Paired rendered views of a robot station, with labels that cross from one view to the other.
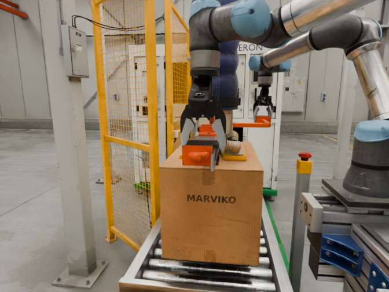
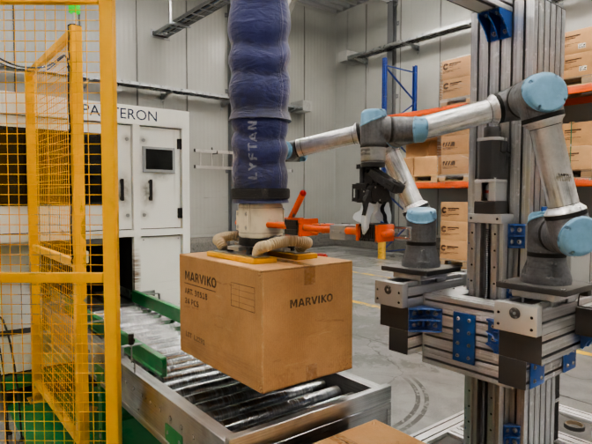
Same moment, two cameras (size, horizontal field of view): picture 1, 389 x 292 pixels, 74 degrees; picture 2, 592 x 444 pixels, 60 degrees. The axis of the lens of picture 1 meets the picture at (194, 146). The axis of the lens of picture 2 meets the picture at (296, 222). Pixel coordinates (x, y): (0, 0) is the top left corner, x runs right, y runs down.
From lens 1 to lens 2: 123 cm
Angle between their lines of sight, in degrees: 46
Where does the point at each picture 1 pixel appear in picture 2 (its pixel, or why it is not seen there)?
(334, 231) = (415, 303)
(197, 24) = (380, 127)
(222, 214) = (321, 315)
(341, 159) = not seen: hidden behind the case
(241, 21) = (420, 132)
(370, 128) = (423, 212)
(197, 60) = (378, 154)
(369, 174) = (426, 250)
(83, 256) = not seen: outside the picture
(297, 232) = not seen: hidden behind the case
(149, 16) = (113, 64)
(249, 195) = (343, 289)
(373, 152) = (427, 231)
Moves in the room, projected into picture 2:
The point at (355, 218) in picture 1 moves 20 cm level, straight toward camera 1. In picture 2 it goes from (425, 288) to (450, 299)
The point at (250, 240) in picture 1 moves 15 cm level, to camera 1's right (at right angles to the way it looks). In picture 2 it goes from (345, 339) to (369, 331)
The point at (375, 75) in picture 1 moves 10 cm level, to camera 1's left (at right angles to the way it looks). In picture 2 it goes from (404, 171) to (390, 170)
